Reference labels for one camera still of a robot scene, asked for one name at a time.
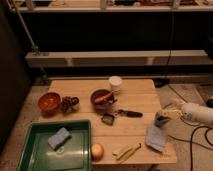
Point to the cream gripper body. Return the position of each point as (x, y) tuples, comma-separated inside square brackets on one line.
[(165, 115)]

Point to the wooden table board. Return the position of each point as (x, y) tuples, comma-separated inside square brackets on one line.
[(137, 95)]

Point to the green plastic tray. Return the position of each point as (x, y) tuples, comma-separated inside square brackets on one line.
[(73, 155)]

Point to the blue cloth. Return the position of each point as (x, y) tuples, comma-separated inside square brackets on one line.
[(155, 138)]

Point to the small dark square object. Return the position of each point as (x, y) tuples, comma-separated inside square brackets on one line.
[(108, 119)]

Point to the white shelf rail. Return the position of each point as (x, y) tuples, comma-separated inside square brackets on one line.
[(118, 58)]

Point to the metal stand pole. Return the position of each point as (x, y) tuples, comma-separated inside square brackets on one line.
[(35, 49)]

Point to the dark grape bunch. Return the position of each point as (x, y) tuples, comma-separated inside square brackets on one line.
[(69, 104)]

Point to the orange carrot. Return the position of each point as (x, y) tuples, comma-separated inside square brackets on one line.
[(103, 98)]

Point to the blue sponge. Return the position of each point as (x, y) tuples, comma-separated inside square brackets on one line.
[(58, 138)]

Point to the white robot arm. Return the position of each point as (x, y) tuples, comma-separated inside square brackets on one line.
[(190, 111)]

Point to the pale wooden utensil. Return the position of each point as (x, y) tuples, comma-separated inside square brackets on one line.
[(124, 153)]

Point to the yellow apple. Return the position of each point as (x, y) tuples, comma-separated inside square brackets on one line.
[(97, 151)]

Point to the dark handled kitchen tool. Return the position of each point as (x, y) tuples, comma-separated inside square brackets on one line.
[(127, 113)]

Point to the red bowl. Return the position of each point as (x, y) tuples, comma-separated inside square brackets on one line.
[(49, 102)]

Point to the dark purple bowl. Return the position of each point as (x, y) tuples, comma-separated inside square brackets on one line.
[(105, 104)]

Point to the white cup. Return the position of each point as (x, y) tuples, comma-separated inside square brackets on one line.
[(115, 83)]

